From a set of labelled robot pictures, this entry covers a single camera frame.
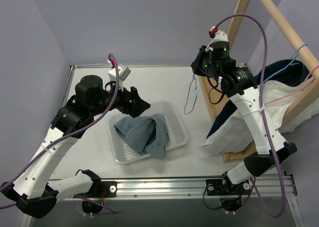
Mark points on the light denim skirt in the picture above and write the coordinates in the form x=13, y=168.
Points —
x=144, y=134

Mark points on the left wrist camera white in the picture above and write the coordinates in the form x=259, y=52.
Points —
x=124, y=72

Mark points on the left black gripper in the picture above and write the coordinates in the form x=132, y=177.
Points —
x=132, y=102

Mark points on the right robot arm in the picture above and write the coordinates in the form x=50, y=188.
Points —
x=240, y=86

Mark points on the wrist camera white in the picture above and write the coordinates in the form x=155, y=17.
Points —
x=217, y=36
x=124, y=72

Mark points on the blue wire hanger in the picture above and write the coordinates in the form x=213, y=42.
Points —
x=192, y=95
x=291, y=63

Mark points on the white plastic basket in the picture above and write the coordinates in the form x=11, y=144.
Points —
x=123, y=154

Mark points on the aluminium frame rail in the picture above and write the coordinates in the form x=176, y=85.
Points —
x=174, y=188

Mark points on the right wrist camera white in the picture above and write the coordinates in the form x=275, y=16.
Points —
x=217, y=36

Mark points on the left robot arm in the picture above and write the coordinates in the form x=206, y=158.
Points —
x=32, y=191

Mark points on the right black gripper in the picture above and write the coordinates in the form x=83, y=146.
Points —
x=197, y=64

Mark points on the pink wire hanger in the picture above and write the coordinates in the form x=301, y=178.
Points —
x=301, y=90

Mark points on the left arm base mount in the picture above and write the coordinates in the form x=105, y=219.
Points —
x=102, y=189

